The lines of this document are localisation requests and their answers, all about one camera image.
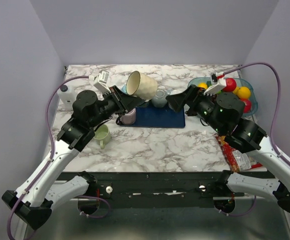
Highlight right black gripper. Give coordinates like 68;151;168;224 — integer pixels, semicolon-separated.
166;83;225;134

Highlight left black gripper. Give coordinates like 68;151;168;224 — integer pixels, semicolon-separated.
89;84;143;129

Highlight lilac mug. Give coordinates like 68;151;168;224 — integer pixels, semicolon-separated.
116;108;136;126

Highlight cream textured mug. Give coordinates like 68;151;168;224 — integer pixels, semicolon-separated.
126;71;158;101

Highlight light green mug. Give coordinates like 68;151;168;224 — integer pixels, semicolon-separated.
94;124;111;150

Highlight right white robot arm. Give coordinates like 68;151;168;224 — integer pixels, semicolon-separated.
166;85;290;213

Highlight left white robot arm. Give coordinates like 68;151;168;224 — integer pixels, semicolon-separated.
2;86;143;231

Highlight light blue faceted mug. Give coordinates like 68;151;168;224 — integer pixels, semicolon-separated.
121;85;127;94

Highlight blue white mug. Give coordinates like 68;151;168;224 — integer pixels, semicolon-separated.
169;89;181;96

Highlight grey-blue round mug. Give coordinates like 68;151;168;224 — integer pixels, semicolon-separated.
151;89;168;108

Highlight yellow toy lemon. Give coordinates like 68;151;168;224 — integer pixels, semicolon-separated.
197;82;208;90

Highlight dark blue tray mat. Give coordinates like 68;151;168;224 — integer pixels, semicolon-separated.
116;104;186;129

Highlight red toy apple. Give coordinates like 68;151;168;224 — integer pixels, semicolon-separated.
222;78;237;92

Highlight yellow toy banana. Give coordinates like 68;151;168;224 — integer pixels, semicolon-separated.
232;87;240;95

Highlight orange toy orange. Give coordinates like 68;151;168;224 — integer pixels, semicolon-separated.
236;86;251;100

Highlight teal plastic fruit basket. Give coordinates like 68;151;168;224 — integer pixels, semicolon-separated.
186;77;259;119

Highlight red toy dragon fruit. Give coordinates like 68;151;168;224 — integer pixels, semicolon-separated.
241;99;252;114

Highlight white bottle black cap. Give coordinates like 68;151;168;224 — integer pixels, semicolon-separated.
57;84;77;111

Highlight red snack bag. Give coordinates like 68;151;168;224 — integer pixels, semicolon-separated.
214;134;263;173

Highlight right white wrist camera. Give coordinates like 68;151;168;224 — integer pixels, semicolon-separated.
204;72;227;96

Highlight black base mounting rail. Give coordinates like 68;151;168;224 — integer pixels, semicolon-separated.
54;171;253;210

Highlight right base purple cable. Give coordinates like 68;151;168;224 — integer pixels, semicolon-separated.
218;194;259;218

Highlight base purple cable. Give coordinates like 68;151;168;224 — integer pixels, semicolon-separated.
78;196;112;219
218;194;259;218

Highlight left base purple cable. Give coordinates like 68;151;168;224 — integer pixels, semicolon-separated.
78;196;112;219

